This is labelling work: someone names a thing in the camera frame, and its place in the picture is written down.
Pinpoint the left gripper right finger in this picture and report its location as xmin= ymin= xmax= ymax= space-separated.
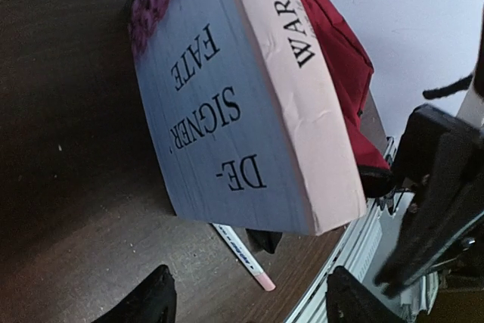
xmin=325 ymin=266 xmax=401 ymax=323

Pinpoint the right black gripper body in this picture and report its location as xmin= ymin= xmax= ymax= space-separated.
xmin=374 ymin=105 xmax=483 ymax=297

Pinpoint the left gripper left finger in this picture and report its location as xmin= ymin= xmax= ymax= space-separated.
xmin=93 ymin=265 xmax=177 ymax=323

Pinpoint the red backpack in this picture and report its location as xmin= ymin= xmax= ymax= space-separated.
xmin=245 ymin=0 xmax=394 ymax=256

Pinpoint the pink book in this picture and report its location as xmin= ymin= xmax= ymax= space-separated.
xmin=129 ymin=0 xmax=367 ymax=235

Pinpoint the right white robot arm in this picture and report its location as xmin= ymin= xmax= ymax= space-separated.
xmin=374 ymin=51 xmax=483 ymax=297

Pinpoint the pink capped white marker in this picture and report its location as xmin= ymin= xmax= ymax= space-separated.
xmin=212 ymin=223 xmax=276 ymax=292

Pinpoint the front aluminium rail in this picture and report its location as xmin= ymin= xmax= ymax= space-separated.
xmin=290 ymin=137 xmax=439 ymax=323

